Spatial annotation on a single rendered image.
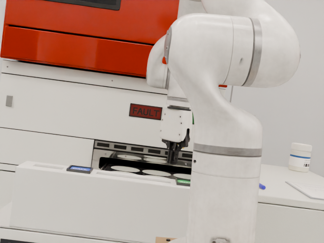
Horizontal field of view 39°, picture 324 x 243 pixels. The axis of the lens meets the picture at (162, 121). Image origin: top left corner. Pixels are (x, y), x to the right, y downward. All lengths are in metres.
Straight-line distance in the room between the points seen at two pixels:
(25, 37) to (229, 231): 1.13
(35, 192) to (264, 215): 0.53
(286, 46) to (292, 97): 2.52
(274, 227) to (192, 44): 0.54
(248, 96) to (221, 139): 2.48
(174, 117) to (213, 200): 0.65
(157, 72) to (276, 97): 1.98
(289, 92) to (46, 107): 2.00
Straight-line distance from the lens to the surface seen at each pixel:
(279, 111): 3.28
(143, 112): 1.67
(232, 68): 0.77
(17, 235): 1.13
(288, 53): 0.79
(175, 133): 1.38
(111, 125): 1.68
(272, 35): 0.79
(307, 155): 1.67
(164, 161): 1.67
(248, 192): 0.78
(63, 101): 1.70
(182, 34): 0.76
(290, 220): 1.13
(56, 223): 1.10
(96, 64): 1.63
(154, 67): 1.36
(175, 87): 1.38
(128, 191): 1.07
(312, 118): 3.35
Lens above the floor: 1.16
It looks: 3 degrees down
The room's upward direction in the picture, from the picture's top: 8 degrees clockwise
